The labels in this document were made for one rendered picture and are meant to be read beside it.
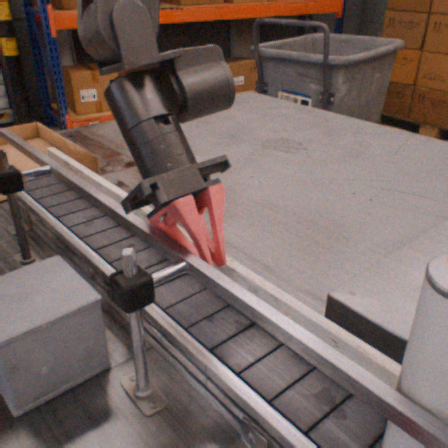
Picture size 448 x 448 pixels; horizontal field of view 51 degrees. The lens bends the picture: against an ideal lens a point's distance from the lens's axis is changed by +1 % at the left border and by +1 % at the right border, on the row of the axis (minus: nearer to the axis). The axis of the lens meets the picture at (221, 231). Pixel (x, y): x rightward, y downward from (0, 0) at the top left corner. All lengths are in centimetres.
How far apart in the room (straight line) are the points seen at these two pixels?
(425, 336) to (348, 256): 40
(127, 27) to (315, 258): 40
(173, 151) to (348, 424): 28
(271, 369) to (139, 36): 32
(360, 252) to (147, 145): 38
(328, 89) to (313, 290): 203
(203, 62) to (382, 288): 31
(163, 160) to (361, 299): 25
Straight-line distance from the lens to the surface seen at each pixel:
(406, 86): 403
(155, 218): 47
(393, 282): 57
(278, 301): 46
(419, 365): 31
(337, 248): 71
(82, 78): 385
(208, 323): 48
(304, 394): 42
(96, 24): 46
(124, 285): 38
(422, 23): 395
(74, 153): 104
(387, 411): 32
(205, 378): 45
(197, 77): 49
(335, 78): 257
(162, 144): 45
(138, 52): 46
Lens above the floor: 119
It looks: 30 degrees down
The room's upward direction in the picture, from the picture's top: straight up
